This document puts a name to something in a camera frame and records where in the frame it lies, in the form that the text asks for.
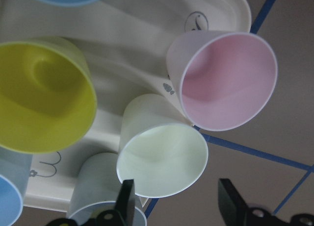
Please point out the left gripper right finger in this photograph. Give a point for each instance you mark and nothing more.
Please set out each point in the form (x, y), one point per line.
(231, 205)

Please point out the pink plastic cup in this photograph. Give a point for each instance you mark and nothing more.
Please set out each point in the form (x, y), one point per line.
(222, 79)

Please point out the blue cup near grey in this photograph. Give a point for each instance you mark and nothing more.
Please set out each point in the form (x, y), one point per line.
(14, 174)

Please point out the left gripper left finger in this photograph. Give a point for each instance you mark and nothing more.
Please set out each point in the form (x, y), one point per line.
(125, 204)

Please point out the grey plastic cup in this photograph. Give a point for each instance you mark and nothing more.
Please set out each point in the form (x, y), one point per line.
(97, 187)

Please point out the white plastic cup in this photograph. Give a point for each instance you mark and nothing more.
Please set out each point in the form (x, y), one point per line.
(159, 150)

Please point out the yellow plastic cup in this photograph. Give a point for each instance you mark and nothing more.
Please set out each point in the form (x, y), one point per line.
(47, 99)

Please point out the cream plastic tray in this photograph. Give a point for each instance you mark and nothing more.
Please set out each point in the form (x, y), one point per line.
(125, 43)

